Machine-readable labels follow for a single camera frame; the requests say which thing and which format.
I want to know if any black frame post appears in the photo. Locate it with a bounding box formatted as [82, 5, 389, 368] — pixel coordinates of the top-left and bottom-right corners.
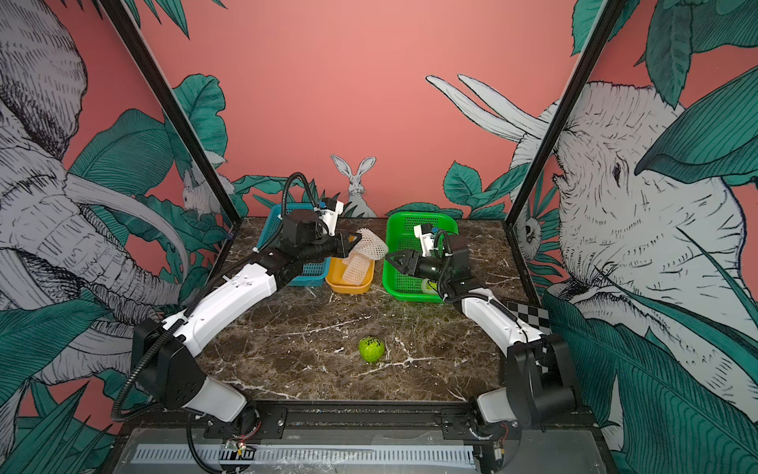
[99, 0, 242, 225]
[503, 0, 626, 230]

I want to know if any black white checkerboard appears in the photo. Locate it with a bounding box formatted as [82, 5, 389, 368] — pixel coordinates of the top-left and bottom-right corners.
[505, 300, 552, 335]

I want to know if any white foam net sleeve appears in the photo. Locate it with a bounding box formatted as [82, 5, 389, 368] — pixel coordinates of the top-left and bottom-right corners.
[420, 278, 438, 295]

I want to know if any white foam net in tub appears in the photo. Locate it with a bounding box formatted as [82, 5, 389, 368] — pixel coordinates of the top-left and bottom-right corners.
[343, 253, 373, 286]

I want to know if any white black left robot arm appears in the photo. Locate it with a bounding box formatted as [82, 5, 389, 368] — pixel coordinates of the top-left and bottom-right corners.
[111, 172, 362, 436]

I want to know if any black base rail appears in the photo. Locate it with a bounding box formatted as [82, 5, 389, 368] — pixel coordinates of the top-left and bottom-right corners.
[199, 390, 601, 444]

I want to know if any green custard apple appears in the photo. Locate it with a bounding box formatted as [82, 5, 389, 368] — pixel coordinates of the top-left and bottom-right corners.
[358, 337, 386, 363]

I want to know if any yellow plastic tub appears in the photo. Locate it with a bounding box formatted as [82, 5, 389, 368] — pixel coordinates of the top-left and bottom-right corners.
[326, 258, 375, 294]

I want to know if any teal plastic basket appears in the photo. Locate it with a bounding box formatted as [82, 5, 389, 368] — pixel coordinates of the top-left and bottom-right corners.
[257, 203, 331, 288]

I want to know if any white foam net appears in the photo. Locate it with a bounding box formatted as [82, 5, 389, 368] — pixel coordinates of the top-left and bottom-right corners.
[351, 228, 389, 261]
[343, 253, 373, 286]

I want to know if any black left frame post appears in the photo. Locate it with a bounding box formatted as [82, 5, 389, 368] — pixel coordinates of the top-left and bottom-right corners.
[99, 0, 242, 225]

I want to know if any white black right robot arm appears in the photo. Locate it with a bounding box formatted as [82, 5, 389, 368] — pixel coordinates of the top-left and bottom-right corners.
[385, 229, 582, 428]

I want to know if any black right frame post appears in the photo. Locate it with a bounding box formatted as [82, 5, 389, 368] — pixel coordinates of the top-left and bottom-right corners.
[503, 0, 626, 230]

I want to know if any bright green plastic basket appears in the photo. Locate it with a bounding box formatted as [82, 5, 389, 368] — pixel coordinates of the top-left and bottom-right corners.
[382, 211, 459, 303]

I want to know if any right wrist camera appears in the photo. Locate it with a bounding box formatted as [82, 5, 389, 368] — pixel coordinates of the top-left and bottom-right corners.
[414, 223, 439, 257]

